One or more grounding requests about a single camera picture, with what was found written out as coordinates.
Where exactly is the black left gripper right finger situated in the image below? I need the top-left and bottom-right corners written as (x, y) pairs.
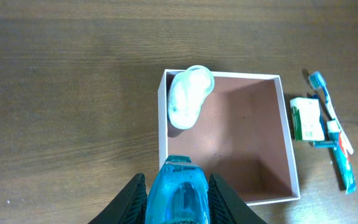
top-left (208, 173), bottom-right (266, 224)

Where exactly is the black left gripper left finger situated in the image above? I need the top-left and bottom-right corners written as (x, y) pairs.
top-left (89, 173), bottom-right (147, 224)

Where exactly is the blue mouthwash bottle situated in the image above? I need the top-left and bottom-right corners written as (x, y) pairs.
top-left (145, 155), bottom-right (211, 224)

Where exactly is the clear foam soap pump bottle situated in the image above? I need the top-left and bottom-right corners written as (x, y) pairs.
top-left (167, 65), bottom-right (215, 129)

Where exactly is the pink cardboard box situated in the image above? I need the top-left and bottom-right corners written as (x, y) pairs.
top-left (158, 69), bottom-right (300, 205)

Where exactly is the green white soap bar package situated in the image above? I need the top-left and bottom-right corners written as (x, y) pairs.
top-left (290, 97), bottom-right (325, 141)

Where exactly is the green red toothpaste tube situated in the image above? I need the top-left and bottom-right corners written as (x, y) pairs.
top-left (327, 120), bottom-right (356, 195)

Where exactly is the blue white toothbrush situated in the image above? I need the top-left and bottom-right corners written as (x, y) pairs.
top-left (308, 71), bottom-right (354, 154)

